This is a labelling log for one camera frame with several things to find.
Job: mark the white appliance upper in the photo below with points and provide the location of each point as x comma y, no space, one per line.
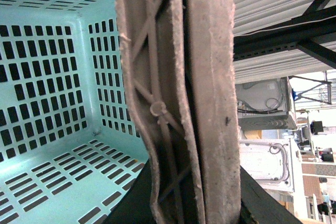
266,105

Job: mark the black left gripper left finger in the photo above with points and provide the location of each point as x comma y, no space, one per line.
134,207

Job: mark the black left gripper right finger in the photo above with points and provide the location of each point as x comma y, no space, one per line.
255,205

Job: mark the light blue plastic shopping basket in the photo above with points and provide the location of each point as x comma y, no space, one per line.
69,150

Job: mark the grey-pink basket handles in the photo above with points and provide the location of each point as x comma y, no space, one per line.
178,75

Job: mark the white appliance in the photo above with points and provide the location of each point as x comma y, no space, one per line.
275,164
266,105

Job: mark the black metal frame beams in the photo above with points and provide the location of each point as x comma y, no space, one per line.
306,33

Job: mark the white appliance lower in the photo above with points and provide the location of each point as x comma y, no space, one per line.
275,164

